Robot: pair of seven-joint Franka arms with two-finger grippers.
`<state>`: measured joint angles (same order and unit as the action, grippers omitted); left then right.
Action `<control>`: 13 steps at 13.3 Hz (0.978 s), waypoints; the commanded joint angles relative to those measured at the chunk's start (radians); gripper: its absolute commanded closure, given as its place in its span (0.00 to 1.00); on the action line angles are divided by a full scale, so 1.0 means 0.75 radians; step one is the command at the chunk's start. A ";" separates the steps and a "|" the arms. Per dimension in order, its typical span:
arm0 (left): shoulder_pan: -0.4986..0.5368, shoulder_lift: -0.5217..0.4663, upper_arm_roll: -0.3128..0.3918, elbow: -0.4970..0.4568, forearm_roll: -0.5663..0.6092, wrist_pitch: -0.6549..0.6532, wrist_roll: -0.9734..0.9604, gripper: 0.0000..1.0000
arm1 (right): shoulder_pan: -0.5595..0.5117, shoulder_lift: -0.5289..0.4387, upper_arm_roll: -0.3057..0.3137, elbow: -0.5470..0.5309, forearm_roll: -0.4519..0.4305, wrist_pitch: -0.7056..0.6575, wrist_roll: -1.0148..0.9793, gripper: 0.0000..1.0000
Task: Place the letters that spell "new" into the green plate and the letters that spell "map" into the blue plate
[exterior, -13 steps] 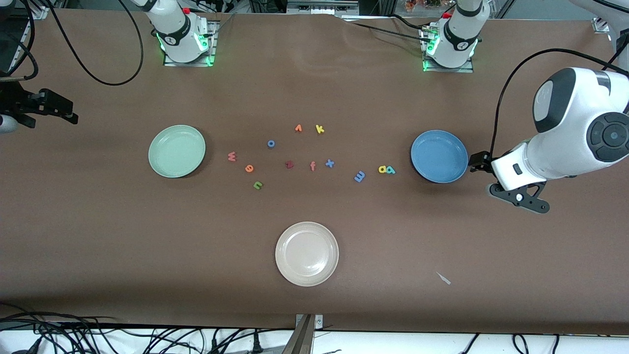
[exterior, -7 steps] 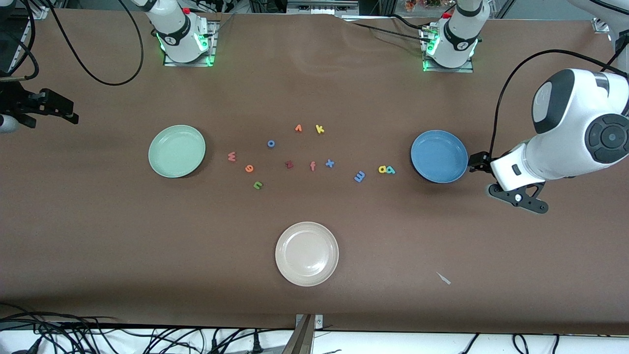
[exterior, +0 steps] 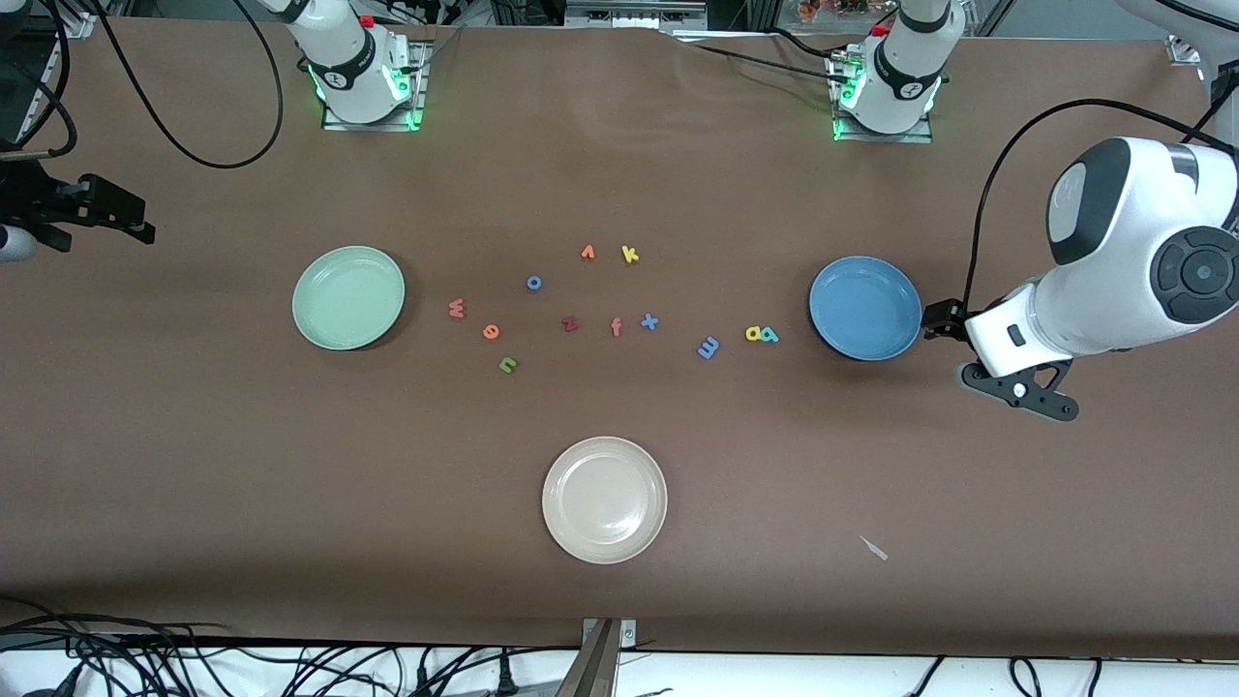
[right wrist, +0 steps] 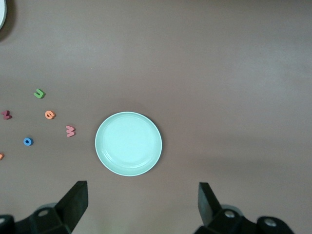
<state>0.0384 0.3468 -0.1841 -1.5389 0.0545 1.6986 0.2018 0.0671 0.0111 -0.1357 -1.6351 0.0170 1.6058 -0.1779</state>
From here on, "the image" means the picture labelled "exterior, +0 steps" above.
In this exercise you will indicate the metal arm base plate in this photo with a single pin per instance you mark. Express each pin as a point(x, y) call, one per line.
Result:
point(891, 138)
point(419, 97)

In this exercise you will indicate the beige plate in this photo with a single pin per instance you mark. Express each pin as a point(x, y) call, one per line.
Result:
point(605, 500)

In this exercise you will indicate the light green plate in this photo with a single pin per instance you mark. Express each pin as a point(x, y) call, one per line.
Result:
point(348, 297)

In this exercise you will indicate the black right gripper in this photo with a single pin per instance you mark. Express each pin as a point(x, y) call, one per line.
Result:
point(34, 198)

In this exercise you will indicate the blue plate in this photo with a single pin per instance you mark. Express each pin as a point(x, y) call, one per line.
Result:
point(865, 308)

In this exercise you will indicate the aluminium frame rail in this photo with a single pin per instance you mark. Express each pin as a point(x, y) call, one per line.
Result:
point(1183, 48)
point(77, 27)

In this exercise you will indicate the white paper scrap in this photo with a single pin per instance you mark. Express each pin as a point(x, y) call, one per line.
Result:
point(874, 548)

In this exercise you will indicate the grey power strip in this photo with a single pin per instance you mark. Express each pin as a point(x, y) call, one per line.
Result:
point(629, 15)

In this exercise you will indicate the brown table mat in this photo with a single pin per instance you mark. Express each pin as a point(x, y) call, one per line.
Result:
point(290, 484)

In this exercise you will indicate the blue foam letter m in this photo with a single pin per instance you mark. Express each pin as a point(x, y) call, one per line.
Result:
point(709, 348)

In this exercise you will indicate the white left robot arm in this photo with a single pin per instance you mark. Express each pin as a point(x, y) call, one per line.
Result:
point(1123, 252)

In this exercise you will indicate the aluminium frame post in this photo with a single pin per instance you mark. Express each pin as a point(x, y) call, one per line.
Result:
point(595, 668)

